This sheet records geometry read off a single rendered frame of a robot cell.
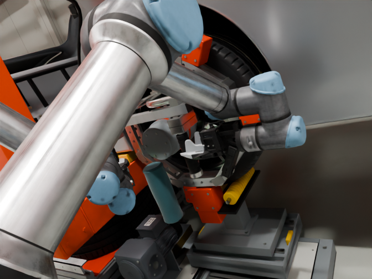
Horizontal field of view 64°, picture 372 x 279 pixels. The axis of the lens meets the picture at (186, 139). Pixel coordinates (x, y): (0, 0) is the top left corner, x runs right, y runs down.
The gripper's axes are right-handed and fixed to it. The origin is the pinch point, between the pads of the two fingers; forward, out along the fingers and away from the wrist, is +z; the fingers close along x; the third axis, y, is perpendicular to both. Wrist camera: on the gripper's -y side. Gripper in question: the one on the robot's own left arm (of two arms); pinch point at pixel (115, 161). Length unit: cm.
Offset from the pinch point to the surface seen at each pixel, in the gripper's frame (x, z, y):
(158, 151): 15.9, -8.0, 2.0
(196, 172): 23.0, -26.5, 8.1
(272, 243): 43, -6, 64
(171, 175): 17.3, 10.7, 19.9
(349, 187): 113, 32, 91
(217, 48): 51, -8, -22
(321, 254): 61, -10, 79
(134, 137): 10.3, 18.9, -0.8
